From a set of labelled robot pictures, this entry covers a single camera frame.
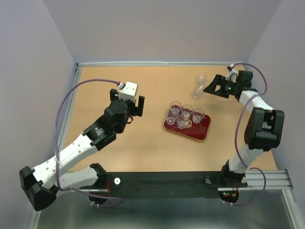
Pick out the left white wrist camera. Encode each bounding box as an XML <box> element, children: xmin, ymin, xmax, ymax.
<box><xmin>118</xmin><ymin>82</ymin><xmax>138</xmax><ymax>103</ymax></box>

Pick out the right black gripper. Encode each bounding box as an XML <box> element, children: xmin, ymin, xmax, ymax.
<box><xmin>203</xmin><ymin>74</ymin><xmax>239</xmax><ymax>98</ymax></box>

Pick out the circuit board with leds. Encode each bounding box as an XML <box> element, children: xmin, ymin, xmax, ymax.
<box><xmin>218</xmin><ymin>191</ymin><xmax>239</xmax><ymax>203</ymax></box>

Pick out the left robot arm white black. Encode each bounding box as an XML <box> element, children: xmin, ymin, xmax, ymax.
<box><xmin>19</xmin><ymin>82</ymin><xmax>145</xmax><ymax>211</ymax></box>

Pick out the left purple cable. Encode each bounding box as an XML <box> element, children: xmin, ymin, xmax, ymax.
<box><xmin>54</xmin><ymin>78</ymin><xmax>123</xmax><ymax>208</ymax></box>

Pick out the clear glass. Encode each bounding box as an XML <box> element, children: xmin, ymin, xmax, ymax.
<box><xmin>181</xmin><ymin>104</ymin><xmax>193</xmax><ymax>120</ymax></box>
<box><xmin>193</xmin><ymin>108</ymin><xmax>205</xmax><ymax>124</ymax></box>
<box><xmin>177</xmin><ymin>114</ymin><xmax>188</xmax><ymax>129</ymax></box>
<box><xmin>196</xmin><ymin>72</ymin><xmax>206</xmax><ymax>85</ymax></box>
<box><xmin>192</xmin><ymin>82</ymin><xmax>205</xmax><ymax>99</ymax></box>
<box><xmin>170</xmin><ymin>101</ymin><xmax>182</xmax><ymax>115</ymax></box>
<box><xmin>165</xmin><ymin>110</ymin><xmax>177</xmax><ymax>125</ymax></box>

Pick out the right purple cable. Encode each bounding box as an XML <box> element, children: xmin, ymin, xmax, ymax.
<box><xmin>223</xmin><ymin>62</ymin><xmax>267</xmax><ymax>207</ymax></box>

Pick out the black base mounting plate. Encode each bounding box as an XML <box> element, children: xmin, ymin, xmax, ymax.
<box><xmin>89</xmin><ymin>170</ymin><xmax>248</xmax><ymax>200</ymax></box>

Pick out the red lacquer tray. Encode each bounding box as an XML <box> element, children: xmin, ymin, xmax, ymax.
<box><xmin>163</xmin><ymin>115</ymin><xmax>211</xmax><ymax>142</ymax></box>

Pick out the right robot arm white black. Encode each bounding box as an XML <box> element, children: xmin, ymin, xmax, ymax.
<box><xmin>204</xmin><ymin>70</ymin><xmax>285</xmax><ymax>189</ymax></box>

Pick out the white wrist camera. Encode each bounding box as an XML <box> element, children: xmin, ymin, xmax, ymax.
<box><xmin>118</xmin><ymin>82</ymin><xmax>138</xmax><ymax>103</ymax></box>
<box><xmin>225</xmin><ymin>63</ymin><xmax>238</xmax><ymax>81</ymax></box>

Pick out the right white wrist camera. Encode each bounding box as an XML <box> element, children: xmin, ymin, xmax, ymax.
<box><xmin>225</xmin><ymin>63</ymin><xmax>238</xmax><ymax>81</ymax></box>

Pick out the purple cable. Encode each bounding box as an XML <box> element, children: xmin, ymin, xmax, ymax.
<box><xmin>54</xmin><ymin>78</ymin><xmax>123</xmax><ymax>208</ymax></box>
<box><xmin>223</xmin><ymin>62</ymin><xmax>267</xmax><ymax>207</ymax></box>

